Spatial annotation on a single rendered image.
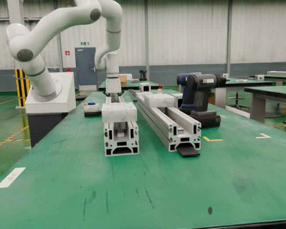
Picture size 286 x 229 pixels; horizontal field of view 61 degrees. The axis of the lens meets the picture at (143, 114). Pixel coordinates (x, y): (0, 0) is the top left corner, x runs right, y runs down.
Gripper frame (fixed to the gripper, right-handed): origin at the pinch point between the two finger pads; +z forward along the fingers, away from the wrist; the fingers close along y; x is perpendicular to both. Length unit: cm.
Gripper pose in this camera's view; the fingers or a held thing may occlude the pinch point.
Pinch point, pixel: (114, 100)
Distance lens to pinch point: 168.5
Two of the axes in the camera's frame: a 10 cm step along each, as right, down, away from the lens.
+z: 0.3, 9.8, 1.8
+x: 1.4, 1.8, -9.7
